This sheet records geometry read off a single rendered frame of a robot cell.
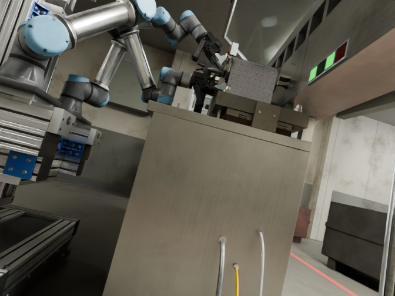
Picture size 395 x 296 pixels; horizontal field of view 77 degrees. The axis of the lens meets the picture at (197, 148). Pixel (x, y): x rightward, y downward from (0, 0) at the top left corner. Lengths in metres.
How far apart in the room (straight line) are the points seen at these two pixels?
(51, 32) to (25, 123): 0.31
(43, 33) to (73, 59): 4.63
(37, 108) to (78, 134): 0.51
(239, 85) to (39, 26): 0.85
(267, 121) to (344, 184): 5.56
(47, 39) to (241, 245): 0.96
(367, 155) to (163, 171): 6.29
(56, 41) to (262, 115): 0.78
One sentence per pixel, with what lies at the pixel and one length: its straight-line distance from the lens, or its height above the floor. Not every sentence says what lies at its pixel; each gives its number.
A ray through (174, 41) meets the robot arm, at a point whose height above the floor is 1.32.
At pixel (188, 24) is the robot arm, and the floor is 1.41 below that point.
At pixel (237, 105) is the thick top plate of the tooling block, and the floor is 0.99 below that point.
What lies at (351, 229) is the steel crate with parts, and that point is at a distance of 3.39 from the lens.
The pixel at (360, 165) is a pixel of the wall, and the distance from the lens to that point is 6.81.
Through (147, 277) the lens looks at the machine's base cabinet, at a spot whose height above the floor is 0.27.
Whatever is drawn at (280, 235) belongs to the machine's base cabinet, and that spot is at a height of 0.52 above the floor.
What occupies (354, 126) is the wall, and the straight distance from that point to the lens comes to 6.79.
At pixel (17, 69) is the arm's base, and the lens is 1.08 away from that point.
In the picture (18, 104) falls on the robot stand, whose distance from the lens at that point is 1.05.
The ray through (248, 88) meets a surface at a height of 1.15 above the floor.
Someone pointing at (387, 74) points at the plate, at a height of 1.14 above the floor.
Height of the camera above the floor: 0.66
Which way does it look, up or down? 6 degrees up
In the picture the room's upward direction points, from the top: 14 degrees clockwise
